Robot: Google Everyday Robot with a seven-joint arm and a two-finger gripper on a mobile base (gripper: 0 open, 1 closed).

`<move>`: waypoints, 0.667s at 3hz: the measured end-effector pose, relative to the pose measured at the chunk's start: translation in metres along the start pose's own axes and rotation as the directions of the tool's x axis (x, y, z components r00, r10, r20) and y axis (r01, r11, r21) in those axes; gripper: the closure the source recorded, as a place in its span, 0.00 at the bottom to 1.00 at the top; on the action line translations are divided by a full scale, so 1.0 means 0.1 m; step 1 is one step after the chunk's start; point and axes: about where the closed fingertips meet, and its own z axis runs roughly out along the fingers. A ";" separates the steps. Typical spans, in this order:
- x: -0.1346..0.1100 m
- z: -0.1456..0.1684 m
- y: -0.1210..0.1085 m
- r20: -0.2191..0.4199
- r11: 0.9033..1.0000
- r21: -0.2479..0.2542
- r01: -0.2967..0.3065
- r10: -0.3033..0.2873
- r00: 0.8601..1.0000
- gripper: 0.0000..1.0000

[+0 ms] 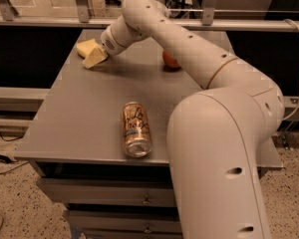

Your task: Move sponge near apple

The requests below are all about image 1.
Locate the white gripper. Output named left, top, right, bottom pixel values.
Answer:
left=83, top=20, right=137, bottom=69

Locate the yellow sponge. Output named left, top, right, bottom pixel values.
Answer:
left=76, top=39, right=102, bottom=58

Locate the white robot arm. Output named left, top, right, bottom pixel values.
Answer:
left=101, top=0, right=285, bottom=239

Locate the red apple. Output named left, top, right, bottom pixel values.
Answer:
left=162, top=50, right=179, bottom=69

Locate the grey drawer cabinet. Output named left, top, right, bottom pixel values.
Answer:
left=13, top=29, right=283, bottom=239

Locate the crushed soda can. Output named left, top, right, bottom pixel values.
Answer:
left=121, top=102, right=152, bottom=158

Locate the metal railing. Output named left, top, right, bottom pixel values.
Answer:
left=0, top=0, right=299, bottom=32

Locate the top drawer front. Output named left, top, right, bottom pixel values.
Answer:
left=37, top=178, right=176, bottom=207

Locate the drawer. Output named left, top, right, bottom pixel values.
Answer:
left=37, top=178, right=176, bottom=207
left=64, top=210, right=181, bottom=234

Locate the black power adapter cable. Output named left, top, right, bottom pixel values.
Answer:
left=0, top=126, right=29, bottom=176

